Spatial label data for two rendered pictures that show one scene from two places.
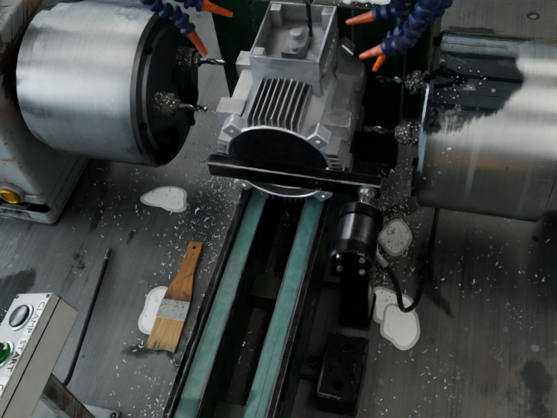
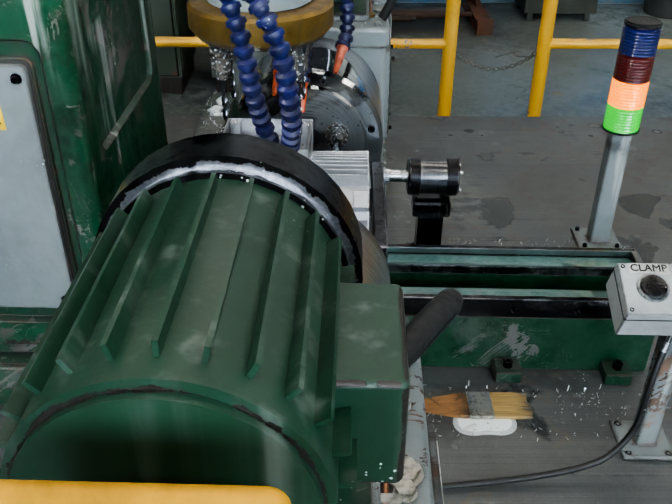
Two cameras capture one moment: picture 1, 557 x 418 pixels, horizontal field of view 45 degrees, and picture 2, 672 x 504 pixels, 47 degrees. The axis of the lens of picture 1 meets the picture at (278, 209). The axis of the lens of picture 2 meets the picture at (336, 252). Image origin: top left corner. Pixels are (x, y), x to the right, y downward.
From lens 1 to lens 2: 1.36 m
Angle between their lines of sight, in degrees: 75
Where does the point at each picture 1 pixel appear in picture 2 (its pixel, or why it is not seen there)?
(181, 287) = (450, 403)
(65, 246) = not seen: outside the picture
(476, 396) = (468, 231)
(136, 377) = (567, 420)
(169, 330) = (505, 401)
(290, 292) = (462, 258)
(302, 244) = (409, 258)
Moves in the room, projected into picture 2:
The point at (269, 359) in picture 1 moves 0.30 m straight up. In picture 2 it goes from (531, 261) to (562, 73)
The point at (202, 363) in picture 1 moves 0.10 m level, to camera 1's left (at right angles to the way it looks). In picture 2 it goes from (559, 294) to (602, 335)
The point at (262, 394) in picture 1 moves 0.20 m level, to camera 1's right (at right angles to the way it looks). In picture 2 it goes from (562, 260) to (495, 201)
